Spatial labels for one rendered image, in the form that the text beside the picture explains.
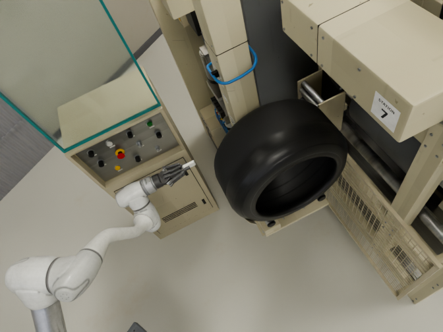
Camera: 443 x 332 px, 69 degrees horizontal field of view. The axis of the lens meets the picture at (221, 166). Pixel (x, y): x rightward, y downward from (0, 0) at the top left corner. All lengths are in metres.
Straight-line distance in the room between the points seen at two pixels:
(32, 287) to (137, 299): 1.44
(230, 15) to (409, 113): 0.64
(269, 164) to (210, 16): 0.53
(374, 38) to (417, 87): 0.20
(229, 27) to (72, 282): 1.02
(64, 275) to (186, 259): 1.48
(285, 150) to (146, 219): 0.85
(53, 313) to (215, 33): 1.18
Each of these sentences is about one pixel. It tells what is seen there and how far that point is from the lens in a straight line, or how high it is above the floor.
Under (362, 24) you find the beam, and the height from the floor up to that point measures 1.78.
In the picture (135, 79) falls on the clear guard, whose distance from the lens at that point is 1.59.
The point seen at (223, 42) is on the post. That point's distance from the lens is 1.21.
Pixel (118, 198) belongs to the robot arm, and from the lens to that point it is 1.71.
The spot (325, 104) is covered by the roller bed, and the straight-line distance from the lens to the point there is 1.64.
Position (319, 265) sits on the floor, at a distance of 2.49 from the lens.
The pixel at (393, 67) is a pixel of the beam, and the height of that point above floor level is 1.78.
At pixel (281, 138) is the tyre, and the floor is 1.45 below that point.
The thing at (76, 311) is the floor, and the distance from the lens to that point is 2.97.
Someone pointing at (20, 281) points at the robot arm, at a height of 1.41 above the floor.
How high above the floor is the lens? 2.40
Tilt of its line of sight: 55 degrees down
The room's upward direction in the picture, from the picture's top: 23 degrees counter-clockwise
